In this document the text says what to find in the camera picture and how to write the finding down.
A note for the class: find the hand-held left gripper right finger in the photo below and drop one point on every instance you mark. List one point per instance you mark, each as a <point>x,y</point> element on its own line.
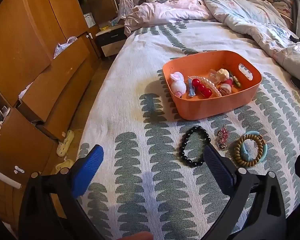
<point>218,170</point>

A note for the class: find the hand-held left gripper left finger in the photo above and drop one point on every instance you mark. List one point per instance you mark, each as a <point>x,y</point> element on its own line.
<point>90,170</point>

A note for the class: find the orange plastic basket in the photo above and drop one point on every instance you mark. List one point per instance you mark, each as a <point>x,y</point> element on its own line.
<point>202,106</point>

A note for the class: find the red santa hat clip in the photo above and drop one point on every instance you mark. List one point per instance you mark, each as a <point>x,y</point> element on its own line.
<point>229,81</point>

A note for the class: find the pink white plush bunny clip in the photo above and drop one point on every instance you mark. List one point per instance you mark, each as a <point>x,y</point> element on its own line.
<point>178,85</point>

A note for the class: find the cream hair accessory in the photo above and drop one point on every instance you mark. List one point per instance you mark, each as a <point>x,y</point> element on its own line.
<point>223,74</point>

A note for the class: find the person's left hand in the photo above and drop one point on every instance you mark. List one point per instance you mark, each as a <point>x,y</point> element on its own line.
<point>137,236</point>

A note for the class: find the cream slipper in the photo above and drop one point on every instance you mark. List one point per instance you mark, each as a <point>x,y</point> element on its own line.
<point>65,143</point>
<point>63,165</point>

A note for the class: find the pink crystal hair clip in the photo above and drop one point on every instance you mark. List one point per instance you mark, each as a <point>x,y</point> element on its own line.
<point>222,139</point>

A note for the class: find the brown white striped hair accessory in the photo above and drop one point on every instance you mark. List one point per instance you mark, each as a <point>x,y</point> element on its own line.
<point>225,89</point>

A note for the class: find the red bead hair clip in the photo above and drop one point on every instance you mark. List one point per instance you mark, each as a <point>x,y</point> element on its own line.
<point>202,87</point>

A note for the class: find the white tube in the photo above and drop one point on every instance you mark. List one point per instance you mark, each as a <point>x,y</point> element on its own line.
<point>5,177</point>

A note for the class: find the blue hair clip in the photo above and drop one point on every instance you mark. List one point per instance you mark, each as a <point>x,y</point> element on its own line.
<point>191,89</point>

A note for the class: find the pearl hair claw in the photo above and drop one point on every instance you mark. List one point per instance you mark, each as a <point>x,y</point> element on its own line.
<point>211,82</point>

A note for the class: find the green hair clip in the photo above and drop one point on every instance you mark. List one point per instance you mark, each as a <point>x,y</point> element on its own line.
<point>236,81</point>

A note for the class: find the clear hair claw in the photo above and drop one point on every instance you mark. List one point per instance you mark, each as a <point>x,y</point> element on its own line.
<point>213,75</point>

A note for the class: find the white green patterned bedspread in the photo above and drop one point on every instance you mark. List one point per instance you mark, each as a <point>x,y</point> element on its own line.
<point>140,80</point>

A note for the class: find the crumpled plastic bag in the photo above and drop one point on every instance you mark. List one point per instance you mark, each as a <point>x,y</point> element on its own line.
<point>63,46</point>

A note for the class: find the black white nightstand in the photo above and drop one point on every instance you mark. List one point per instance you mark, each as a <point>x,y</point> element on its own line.
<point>110,40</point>

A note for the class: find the wooden wardrobe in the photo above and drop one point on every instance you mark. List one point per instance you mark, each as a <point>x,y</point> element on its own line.
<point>27,42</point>

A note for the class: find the paper note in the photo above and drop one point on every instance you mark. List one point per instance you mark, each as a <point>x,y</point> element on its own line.
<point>90,20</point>

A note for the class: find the floral quilt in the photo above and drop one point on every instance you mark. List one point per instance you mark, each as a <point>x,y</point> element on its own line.
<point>252,12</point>

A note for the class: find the hanging plastic bag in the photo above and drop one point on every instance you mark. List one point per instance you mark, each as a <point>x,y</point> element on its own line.
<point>126,5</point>

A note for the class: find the printed pillow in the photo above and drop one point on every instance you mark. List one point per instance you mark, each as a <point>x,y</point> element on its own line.
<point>277,2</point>

